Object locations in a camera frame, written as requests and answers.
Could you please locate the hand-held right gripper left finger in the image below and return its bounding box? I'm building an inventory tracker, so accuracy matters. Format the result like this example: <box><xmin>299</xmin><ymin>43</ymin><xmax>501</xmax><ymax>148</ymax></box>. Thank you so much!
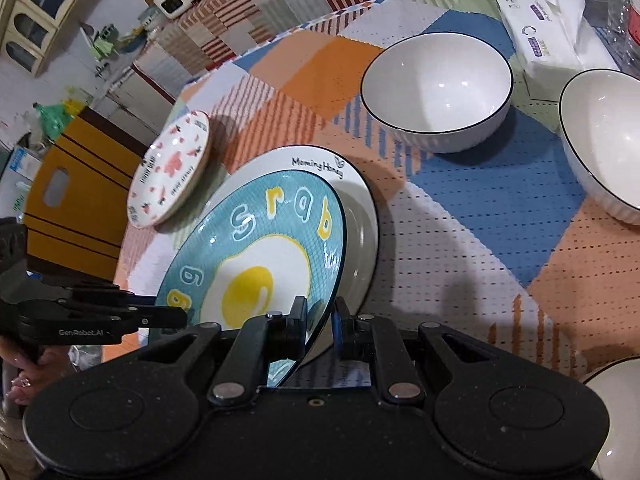
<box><xmin>132</xmin><ymin>296</ymin><xmax>308</xmax><ymax>407</ymax></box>

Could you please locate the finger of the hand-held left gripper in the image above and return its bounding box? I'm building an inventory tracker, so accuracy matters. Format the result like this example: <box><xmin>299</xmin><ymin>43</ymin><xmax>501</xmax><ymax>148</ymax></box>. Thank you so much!
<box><xmin>30</xmin><ymin>307</ymin><xmax>189</xmax><ymax>346</ymax></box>
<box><xmin>47</xmin><ymin>284</ymin><xmax>157</xmax><ymax>312</ymax></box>

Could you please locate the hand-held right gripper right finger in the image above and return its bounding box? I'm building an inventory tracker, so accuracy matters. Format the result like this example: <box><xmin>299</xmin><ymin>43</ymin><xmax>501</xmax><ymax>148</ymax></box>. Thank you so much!
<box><xmin>332</xmin><ymin>297</ymin><xmax>501</xmax><ymax>406</ymax></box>

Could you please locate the blue fried egg plate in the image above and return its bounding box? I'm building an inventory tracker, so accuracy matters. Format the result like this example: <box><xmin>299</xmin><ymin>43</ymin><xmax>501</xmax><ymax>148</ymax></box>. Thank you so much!
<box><xmin>155</xmin><ymin>170</ymin><xmax>349</xmax><ymax>389</ymax></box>

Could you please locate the white plate with black print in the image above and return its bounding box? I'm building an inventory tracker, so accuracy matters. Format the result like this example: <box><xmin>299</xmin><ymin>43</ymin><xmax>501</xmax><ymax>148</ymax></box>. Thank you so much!
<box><xmin>215</xmin><ymin>145</ymin><xmax>380</xmax><ymax>367</ymax></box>

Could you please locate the pink rabbit carrot plate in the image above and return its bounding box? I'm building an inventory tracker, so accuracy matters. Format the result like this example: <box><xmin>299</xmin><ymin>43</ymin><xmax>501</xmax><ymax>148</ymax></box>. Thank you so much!
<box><xmin>126</xmin><ymin>109</ymin><xmax>211</xmax><ymax>230</ymax></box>

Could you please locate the white bowl with black rim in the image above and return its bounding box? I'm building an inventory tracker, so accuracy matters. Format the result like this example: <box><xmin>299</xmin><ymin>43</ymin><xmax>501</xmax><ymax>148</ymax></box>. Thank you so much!
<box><xmin>360</xmin><ymin>32</ymin><xmax>515</xmax><ymax>155</ymax></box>
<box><xmin>558</xmin><ymin>69</ymin><xmax>640</xmax><ymax>226</ymax></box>
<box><xmin>581</xmin><ymin>357</ymin><xmax>640</xmax><ymax>480</ymax></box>

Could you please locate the person's left hand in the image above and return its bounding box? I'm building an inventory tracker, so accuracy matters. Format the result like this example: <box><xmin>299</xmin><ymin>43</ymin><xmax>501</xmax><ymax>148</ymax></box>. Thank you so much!
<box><xmin>0</xmin><ymin>338</ymin><xmax>77</xmax><ymax>406</ymax></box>

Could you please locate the yellow plastic stool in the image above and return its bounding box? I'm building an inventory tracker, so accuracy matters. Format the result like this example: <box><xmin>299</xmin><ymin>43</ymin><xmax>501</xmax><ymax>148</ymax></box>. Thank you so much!
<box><xmin>24</xmin><ymin>105</ymin><xmax>152</xmax><ymax>282</ymax></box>

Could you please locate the blue and white carton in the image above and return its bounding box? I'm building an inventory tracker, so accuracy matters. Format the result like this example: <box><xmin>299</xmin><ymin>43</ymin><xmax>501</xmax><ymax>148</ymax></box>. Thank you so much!
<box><xmin>0</xmin><ymin>144</ymin><xmax>43</xmax><ymax>223</ymax></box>

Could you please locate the colourful checkered tablecloth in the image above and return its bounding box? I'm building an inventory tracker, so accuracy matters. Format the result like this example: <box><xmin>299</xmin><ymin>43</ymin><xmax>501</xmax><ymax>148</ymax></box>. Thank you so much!
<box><xmin>112</xmin><ymin>0</ymin><xmax>640</xmax><ymax>413</ymax></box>

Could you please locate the green plastic bag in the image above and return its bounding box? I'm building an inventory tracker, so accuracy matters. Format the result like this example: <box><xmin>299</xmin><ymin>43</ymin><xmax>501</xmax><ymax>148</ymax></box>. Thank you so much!
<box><xmin>31</xmin><ymin>101</ymin><xmax>72</xmax><ymax>142</ymax></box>

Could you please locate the cream arched door cabinet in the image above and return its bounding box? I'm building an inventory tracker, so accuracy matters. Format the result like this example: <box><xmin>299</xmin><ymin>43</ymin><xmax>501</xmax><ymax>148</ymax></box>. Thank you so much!
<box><xmin>0</xmin><ymin>0</ymin><xmax>94</xmax><ymax>79</ymax></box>

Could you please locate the striped patchwork cloth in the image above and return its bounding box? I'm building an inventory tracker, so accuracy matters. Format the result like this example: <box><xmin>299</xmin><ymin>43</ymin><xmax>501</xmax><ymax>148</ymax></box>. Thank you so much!
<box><xmin>132</xmin><ymin>0</ymin><xmax>406</xmax><ymax>93</ymax></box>

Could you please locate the white tissue pack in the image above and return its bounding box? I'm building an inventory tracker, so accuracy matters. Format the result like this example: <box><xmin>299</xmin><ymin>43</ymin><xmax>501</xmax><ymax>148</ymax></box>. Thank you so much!
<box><xmin>494</xmin><ymin>0</ymin><xmax>622</xmax><ymax>104</ymax></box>

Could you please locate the red cap plastic bottle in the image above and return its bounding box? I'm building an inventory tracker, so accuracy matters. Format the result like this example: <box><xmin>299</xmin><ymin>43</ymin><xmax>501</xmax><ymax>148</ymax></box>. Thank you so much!
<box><xmin>606</xmin><ymin>0</ymin><xmax>640</xmax><ymax>72</ymax></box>

